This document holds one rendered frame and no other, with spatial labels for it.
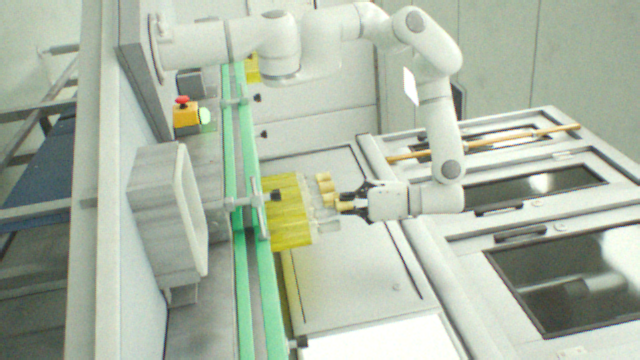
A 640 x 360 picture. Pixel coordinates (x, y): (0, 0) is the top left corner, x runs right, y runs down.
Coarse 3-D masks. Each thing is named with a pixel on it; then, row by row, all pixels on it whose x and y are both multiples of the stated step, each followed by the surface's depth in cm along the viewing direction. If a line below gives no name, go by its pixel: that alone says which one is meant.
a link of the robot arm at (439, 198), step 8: (432, 176) 136; (440, 184) 132; (456, 184) 131; (424, 192) 131; (432, 192) 130; (440, 192) 130; (448, 192) 130; (456, 192) 129; (424, 200) 130; (432, 200) 130; (440, 200) 130; (448, 200) 129; (456, 200) 129; (464, 200) 130; (424, 208) 131; (432, 208) 130; (440, 208) 130; (448, 208) 130; (456, 208) 130
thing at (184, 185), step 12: (180, 144) 102; (180, 156) 98; (180, 168) 94; (180, 180) 92; (192, 180) 108; (180, 192) 91; (192, 192) 110; (180, 204) 92; (192, 204) 111; (192, 216) 112; (192, 228) 95; (204, 228) 114; (192, 240) 96; (204, 240) 111; (192, 252) 99; (204, 252) 107; (204, 264) 104
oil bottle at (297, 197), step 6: (294, 192) 142; (300, 192) 141; (306, 192) 141; (282, 198) 140; (288, 198) 139; (294, 198) 139; (300, 198) 139; (306, 198) 139; (312, 198) 140; (264, 204) 138; (270, 204) 138; (276, 204) 137; (282, 204) 137; (288, 204) 137; (312, 204) 139
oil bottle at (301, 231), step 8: (304, 216) 132; (272, 224) 130; (280, 224) 130; (288, 224) 130; (296, 224) 129; (304, 224) 129; (312, 224) 129; (272, 232) 127; (280, 232) 127; (288, 232) 127; (296, 232) 128; (304, 232) 128; (312, 232) 128; (320, 232) 130; (272, 240) 127; (280, 240) 128; (288, 240) 128; (296, 240) 129; (304, 240) 129; (312, 240) 129; (272, 248) 129; (280, 248) 129; (288, 248) 129
